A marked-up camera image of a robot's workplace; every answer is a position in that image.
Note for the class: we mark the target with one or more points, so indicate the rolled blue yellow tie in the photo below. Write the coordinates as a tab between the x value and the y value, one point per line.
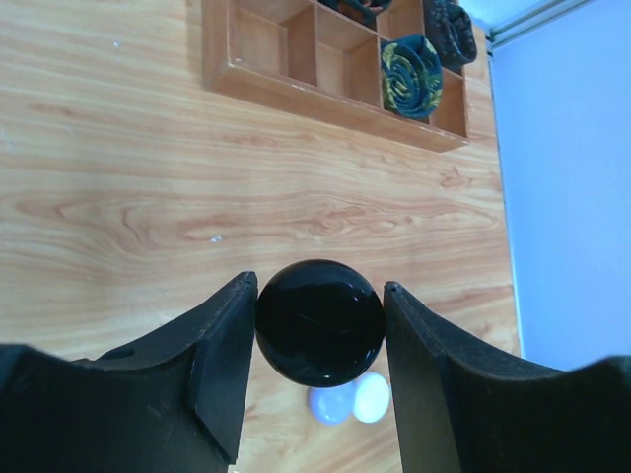
412	76

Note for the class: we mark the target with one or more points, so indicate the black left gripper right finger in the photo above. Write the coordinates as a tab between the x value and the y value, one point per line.
463	405

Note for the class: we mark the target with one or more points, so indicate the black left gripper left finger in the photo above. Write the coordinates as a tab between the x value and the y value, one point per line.
172	400

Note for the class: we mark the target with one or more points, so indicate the purple round charging case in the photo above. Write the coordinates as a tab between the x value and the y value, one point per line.
332	405

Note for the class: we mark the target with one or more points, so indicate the rolled dark tie right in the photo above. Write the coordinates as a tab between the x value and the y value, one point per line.
449	28

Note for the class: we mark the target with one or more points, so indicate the aluminium frame rail right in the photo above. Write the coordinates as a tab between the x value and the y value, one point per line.
530	19

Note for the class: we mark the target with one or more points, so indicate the black round charging case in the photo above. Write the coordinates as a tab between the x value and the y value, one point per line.
319	323

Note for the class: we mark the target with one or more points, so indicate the white round charging case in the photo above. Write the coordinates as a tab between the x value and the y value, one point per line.
372	396

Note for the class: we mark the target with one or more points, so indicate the wooden divided tray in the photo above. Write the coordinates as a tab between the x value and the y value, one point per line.
305	58

